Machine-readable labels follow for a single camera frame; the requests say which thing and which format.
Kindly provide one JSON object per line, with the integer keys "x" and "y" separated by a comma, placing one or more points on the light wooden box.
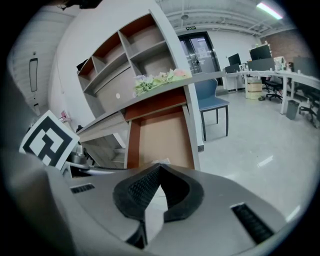
{"x": 254, "y": 90}

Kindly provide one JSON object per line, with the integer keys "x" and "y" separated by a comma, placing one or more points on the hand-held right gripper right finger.
{"x": 212, "y": 205}

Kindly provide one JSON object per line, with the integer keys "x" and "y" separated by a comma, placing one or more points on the grey desk partition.
{"x": 303, "y": 65}
{"x": 261, "y": 64}

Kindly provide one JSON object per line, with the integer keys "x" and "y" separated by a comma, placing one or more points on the grey trash bin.
{"x": 292, "y": 110}

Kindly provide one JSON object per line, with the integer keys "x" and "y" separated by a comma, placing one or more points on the grey wooden desk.
{"x": 107, "y": 118}

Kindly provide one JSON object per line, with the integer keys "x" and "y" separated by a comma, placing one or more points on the small black monitor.
{"x": 234, "y": 59}

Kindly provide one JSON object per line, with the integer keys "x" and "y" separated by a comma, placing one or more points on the pastel artificial flowers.
{"x": 155, "y": 81}

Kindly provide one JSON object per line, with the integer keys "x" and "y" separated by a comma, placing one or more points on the pink small object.
{"x": 64, "y": 115}

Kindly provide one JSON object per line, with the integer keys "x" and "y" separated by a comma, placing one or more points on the ceiling tube light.
{"x": 270, "y": 10}

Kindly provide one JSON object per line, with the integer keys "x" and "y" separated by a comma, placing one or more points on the black double door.
{"x": 200, "y": 55}

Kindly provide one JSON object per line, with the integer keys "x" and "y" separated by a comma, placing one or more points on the blue chair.
{"x": 210, "y": 100}

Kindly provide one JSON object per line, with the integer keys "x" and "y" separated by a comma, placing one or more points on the black office chair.
{"x": 311, "y": 107}
{"x": 273, "y": 87}

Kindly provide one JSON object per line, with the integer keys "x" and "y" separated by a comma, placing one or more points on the long white office table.
{"x": 275, "y": 74}

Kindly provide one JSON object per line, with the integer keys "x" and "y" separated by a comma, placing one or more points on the large black monitor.
{"x": 260, "y": 53}

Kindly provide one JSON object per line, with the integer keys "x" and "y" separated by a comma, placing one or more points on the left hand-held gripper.
{"x": 48, "y": 140}

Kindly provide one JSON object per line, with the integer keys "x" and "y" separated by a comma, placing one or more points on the grey and orange shelf unit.
{"x": 117, "y": 65}

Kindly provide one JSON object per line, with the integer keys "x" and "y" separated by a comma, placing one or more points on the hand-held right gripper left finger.
{"x": 100, "y": 200}

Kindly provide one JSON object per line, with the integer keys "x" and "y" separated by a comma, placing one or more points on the black framed ceiling panel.
{"x": 33, "y": 75}

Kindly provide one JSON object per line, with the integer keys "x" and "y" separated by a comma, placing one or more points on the green exit sign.
{"x": 191, "y": 28}

